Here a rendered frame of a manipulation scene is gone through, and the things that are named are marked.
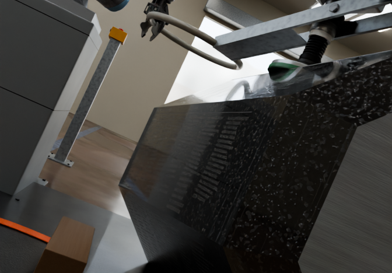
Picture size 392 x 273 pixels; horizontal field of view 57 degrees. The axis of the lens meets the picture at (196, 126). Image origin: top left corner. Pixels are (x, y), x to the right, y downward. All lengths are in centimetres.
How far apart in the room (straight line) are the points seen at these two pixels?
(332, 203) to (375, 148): 9
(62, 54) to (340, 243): 143
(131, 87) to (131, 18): 145
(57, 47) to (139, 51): 620
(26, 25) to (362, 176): 152
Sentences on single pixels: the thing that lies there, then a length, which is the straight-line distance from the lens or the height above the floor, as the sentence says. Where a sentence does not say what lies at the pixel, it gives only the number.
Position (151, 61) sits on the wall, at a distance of 785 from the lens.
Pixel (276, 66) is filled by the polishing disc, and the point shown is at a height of 87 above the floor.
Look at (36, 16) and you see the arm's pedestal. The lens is 177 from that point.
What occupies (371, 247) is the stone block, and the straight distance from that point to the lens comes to 57.
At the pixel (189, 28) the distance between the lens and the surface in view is 145.
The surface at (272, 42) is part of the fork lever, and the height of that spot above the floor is 99.
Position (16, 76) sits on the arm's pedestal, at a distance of 175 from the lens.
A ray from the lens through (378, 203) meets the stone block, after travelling 55.
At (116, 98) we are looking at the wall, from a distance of 778.
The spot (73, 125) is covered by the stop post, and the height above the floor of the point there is 29.
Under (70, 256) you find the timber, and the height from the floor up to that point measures 13.
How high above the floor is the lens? 57
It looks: 2 degrees up
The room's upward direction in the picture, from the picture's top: 25 degrees clockwise
